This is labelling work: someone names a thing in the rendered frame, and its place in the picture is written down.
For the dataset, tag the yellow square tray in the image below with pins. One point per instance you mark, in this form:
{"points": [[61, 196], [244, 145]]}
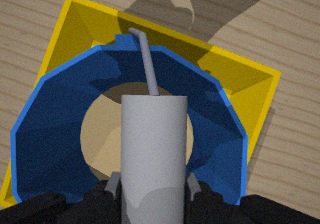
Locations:
{"points": [[249, 85]]}

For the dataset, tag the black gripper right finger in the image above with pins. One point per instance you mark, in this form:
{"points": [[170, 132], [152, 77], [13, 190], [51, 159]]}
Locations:
{"points": [[208, 207]]}

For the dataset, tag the blue bucket with wire handle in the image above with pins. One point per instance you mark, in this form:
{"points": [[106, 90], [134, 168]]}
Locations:
{"points": [[68, 137]]}

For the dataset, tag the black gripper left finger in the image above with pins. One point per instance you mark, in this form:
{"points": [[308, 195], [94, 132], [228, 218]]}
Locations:
{"points": [[51, 207]]}

